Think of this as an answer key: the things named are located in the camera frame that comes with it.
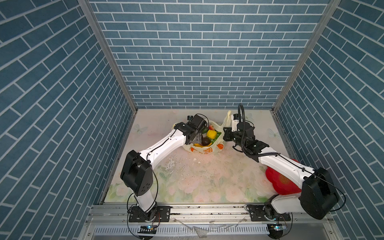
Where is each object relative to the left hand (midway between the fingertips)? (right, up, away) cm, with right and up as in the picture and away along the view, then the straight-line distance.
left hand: (193, 137), depth 87 cm
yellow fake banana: (+4, -6, +10) cm, 12 cm away
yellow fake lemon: (+12, +1, +13) cm, 17 cm away
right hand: (+17, +7, -3) cm, 18 cm away
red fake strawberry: (+12, +5, +15) cm, 20 cm away
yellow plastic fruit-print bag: (+14, -5, 0) cm, 15 cm away
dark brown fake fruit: (+8, -4, +11) cm, 14 cm away
